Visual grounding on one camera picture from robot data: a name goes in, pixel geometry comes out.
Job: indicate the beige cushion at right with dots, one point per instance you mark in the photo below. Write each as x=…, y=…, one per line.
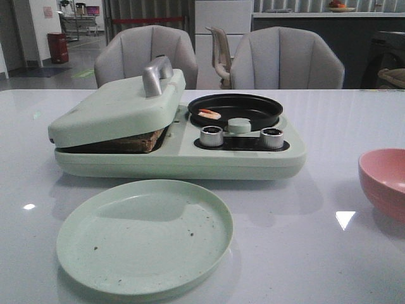
x=394, y=77

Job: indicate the dark counter with white top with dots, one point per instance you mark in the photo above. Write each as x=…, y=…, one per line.
x=347, y=34

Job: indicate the white cabinet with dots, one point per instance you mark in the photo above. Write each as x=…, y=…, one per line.
x=234, y=17

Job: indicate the background desk with monitor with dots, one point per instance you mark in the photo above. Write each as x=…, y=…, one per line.
x=80, y=17

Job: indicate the mint green hinged lid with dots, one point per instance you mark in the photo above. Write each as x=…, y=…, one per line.
x=118, y=109

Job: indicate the left silver control knob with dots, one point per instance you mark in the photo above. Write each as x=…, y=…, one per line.
x=211, y=136

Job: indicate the black round frying pan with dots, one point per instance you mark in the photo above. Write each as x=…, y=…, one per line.
x=261, y=111

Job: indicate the black appliance at right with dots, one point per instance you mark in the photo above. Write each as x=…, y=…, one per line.
x=386, y=51

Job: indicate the right grey upholstered chair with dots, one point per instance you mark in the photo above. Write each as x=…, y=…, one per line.
x=285, y=58

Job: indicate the bread slice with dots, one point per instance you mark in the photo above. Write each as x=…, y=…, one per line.
x=143, y=143

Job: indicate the left grey upholstered chair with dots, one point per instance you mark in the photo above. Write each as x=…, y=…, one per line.
x=131, y=50

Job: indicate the mint green breakfast maker base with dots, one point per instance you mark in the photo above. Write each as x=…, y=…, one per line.
x=179, y=158

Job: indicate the grey upholstered chair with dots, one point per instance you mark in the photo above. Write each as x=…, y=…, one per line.
x=131, y=50
x=285, y=58

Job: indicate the silver control knob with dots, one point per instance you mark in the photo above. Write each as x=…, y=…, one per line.
x=271, y=138
x=211, y=136

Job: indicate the mint green round plate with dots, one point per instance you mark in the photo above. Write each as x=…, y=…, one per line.
x=149, y=239

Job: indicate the beige office chair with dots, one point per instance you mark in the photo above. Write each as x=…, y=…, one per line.
x=221, y=58

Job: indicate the red barrier tape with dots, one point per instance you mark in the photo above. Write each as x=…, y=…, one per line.
x=149, y=20

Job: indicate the red trash bin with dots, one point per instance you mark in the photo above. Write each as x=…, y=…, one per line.
x=58, y=47

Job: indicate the pink bowl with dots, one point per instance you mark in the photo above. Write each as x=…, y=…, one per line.
x=381, y=175

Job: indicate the fruit plate on counter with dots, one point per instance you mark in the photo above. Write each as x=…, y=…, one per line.
x=339, y=7

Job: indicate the right silver control knob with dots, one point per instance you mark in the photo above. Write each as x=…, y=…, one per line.
x=271, y=138

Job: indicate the shrimp piece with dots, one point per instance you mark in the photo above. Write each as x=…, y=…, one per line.
x=206, y=113

